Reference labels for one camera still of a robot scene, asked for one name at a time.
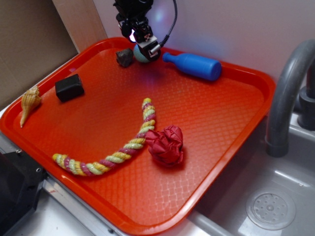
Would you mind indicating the crumpled red cloth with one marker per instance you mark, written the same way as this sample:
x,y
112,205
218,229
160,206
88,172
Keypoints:
x,y
166,146

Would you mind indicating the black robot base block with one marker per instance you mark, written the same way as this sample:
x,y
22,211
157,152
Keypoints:
x,y
21,180

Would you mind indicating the pale green dimpled ball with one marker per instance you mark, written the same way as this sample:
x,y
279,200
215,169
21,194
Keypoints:
x,y
139,56

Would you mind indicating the tan striped seashell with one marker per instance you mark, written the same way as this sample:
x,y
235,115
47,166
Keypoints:
x,y
30,100

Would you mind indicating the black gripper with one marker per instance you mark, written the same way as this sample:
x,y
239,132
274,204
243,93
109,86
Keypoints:
x,y
135,27

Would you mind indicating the brown cardboard panel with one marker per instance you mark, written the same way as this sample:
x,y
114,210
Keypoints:
x,y
33,43

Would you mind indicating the grey curved faucet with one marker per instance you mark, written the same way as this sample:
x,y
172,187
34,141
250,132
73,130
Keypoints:
x,y
292,79

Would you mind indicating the round sink drain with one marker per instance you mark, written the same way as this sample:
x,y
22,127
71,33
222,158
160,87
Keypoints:
x,y
270,209

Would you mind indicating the light wooden board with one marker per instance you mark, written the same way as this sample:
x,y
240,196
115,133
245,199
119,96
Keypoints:
x,y
82,22

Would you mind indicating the grey sink basin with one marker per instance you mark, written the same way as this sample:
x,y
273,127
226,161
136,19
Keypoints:
x,y
222,210

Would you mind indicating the black faucet handle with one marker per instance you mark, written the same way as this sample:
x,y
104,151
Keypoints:
x,y
307,101

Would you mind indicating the black rectangular block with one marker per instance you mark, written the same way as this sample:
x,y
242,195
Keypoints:
x,y
69,88

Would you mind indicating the brown rock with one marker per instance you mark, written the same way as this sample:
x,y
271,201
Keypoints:
x,y
125,57

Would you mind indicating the orange plastic tray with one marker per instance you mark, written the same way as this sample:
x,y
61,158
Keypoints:
x,y
140,197

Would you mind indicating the blue plastic bottle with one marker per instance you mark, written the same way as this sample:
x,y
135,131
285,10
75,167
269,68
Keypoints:
x,y
198,66

